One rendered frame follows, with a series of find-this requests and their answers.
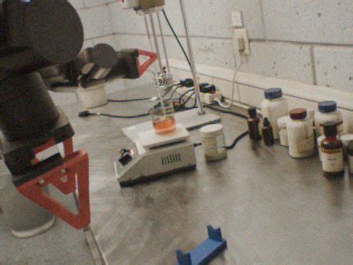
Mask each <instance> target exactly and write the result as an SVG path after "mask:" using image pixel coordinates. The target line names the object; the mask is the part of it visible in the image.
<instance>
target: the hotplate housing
mask: <svg viewBox="0 0 353 265"><path fill-rule="evenodd" d="M134 143H136V146H137V149H138V151H139V156H138V157H137V159H135V160H133V162H131V164H129V165H128V166H127V167H126V168H125V169H124V170H122V171H121V172H120V173H119V174H118V175H117V170H116V177H117V182H119V183H120V185H126V184H129V183H133V182H136V181H142V180H144V179H149V178H152V177H158V176H161V175H166V174H171V173H174V172H179V171H181V170H187V169H190V168H195V167H196V164H195V163H196V162H197V160H196V157H195V149H194V147H198V144H193V142H192V141H191V140H190V137H189V138H188V139H186V140H179V141H175V142H172V143H169V144H163V145H158V146H156V147H149V148H143V147H142V145H141V143H140V140H137V141H135V142H134Z"/></svg>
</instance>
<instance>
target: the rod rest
mask: <svg viewBox="0 0 353 265"><path fill-rule="evenodd" d="M207 232H208V235H209V237H208V238H207V239H205V240H204V241H203V242H202V243H201V244H199V245H198V246H197V247H195V248H194V249H193V250H191V252H185V253H183V252H182V251H181V250H180V249H179V248H177V249H176V250H175V251H176V258H177V261H178V262H177V263H176V264H175V265H204V264H205V263H206V262H207V261H209V259H211V258H212V257H213V256H215V255H216V254H217V253H218V252H219V251H220V250H222V249H223V248H224V247H225V246H226V245H227V241H226V239H224V238H222V235H221V228H220V227H217V228H216V229H214V228H213V227H212V226H211V225H210V224H207Z"/></svg>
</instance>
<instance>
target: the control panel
mask: <svg viewBox="0 0 353 265"><path fill-rule="evenodd" d="M128 149H130V152H129V154H130V155H131V153H133V154H132V155H131V156H132V159H131V160H130V162H129V163H128V164H126V165H125V166H122V165H121V163H120V162H119V161H118V159H119V158H120V157H121V155H120V156H118V158H117V159H115V163H116V170H117V175H118V174H119V173H120V172H121V171H122V170H124V169H125V168H126V167H127V166H128V165H129V164H131V162H133V160H135V159H137V157H138V156H139V151H138V149H137V146H136V143H134V144H132V145H131V146H130V147H129V148H128ZM128 149H126V150H128ZM131 150H133V151H131Z"/></svg>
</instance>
